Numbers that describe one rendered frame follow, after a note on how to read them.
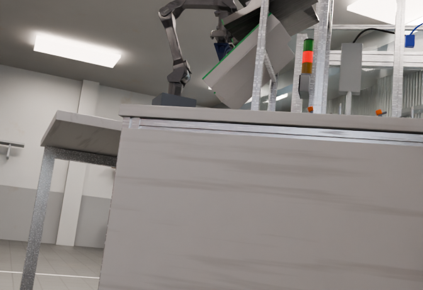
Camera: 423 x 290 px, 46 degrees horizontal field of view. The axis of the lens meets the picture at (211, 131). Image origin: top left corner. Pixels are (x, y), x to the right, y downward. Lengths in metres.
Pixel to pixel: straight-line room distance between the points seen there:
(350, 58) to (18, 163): 7.21
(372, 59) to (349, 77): 0.20
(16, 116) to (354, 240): 8.60
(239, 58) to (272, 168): 0.46
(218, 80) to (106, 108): 8.17
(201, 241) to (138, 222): 0.16
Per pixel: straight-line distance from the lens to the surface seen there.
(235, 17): 1.54
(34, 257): 2.08
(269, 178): 1.12
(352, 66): 3.01
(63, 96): 9.54
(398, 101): 2.74
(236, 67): 1.49
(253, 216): 1.12
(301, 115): 1.14
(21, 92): 9.50
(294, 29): 1.73
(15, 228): 9.29
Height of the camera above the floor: 0.58
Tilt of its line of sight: 11 degrees up
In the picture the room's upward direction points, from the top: 6 degrees clockwise
